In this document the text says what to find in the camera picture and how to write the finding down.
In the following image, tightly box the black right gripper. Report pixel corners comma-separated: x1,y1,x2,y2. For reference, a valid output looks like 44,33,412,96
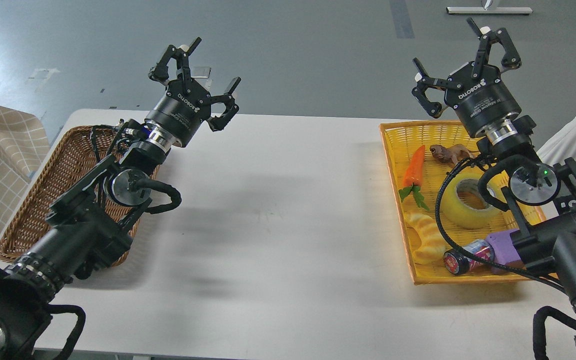
411,17,523,139

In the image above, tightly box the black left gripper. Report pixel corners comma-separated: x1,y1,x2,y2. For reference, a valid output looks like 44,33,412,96
145,37,242,148

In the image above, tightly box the yellow tape roll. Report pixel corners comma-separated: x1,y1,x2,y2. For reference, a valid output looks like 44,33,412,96
439,173,501,230

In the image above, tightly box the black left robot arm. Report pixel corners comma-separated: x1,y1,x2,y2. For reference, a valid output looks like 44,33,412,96
0,38,241,360

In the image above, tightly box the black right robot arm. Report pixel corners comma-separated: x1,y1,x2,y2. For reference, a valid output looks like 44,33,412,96
411,18,576,360

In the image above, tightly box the white stand base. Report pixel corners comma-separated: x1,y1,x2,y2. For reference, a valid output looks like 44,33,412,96
445,0,534,16

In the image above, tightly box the brown toy lion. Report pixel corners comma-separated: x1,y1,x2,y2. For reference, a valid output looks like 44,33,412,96
429,143,476,167

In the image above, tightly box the orange toy carrot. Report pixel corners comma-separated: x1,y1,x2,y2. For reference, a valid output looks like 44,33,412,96
398,145,430,211

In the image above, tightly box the brown wicker basket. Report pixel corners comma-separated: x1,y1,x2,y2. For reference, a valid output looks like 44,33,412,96
0,125,161,267

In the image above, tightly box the yellow plastic basket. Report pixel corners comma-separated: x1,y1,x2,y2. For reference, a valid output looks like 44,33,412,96
380,120,524,285

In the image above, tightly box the yellow toy croissant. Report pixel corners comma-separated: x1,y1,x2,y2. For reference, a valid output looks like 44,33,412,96
403,210,447,265

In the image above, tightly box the purple sponge block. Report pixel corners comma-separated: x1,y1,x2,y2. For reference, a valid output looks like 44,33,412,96
484,228,525,269

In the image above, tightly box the small red black can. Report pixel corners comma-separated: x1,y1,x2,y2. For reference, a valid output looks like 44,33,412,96
443,239,495,276

